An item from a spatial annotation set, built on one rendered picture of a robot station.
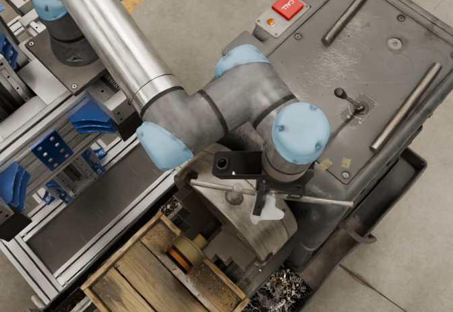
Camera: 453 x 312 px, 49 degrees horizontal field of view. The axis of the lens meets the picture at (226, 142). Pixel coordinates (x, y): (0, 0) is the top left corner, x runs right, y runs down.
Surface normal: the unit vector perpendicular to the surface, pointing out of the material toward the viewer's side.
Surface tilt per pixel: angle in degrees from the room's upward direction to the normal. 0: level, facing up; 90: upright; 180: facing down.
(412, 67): 0
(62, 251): 0
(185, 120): 10
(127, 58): 15
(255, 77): 7
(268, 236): 53
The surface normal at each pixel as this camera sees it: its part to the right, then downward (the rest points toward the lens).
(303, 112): 0.06, -0.32
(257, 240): 0.52, 0.22
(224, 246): -0.12, -0.48
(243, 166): -0.43, -0.33
